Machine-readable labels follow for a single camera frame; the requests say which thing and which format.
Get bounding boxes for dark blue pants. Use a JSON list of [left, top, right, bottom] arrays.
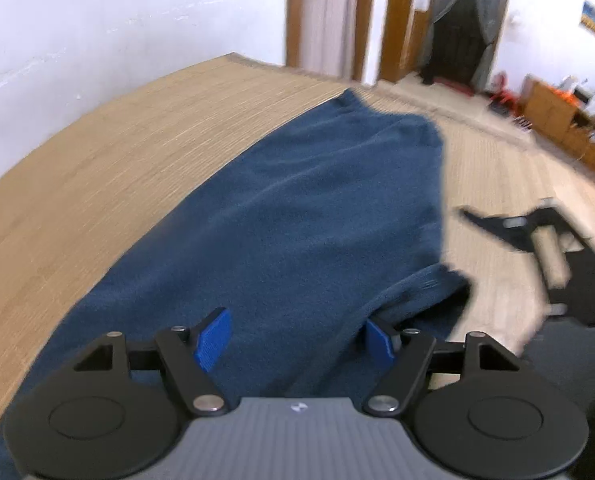
[[0, 86, 475, 480]]

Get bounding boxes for wooden low cabinet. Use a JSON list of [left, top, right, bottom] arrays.
[[519, 75, 595, 172]]

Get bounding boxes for red stool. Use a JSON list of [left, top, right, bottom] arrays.
[[488, 72, 520, 117]]

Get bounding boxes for dark doorway with curtain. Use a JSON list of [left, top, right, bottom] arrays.
[[418, 0, 508, 92]]

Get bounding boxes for wooden door frame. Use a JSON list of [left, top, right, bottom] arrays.
[[286, 0, 417, 86]]

